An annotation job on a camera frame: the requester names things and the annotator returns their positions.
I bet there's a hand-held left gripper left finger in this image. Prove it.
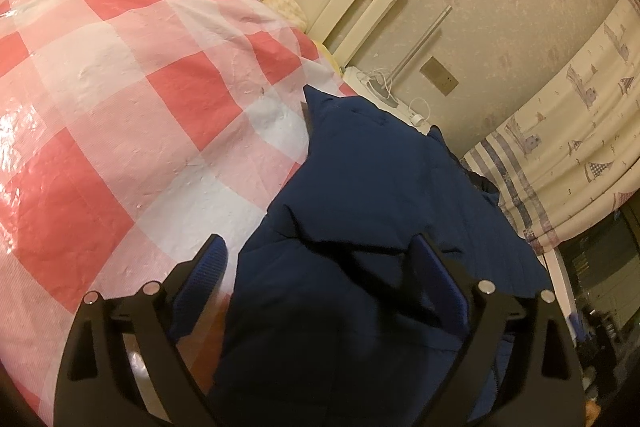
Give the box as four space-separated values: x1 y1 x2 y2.
53 234 229 427

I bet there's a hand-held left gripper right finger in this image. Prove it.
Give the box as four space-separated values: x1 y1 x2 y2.
407 233 587 427

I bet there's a dark blue padded jacket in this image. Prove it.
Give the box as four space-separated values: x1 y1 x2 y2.
207 85 551 427

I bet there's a pink checkered bed cover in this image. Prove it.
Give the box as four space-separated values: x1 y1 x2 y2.
0 0 357 418

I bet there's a lighthouse print curtain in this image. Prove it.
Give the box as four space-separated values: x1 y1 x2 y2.
459 0 640 255

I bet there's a pale yellow pillow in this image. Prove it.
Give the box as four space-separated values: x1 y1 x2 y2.
259 0 308 32

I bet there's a white power strip with cables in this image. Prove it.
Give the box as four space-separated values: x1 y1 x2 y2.
341 66 432 136

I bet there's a brass wall socket plate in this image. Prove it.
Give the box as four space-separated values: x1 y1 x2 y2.
419 57 460 96

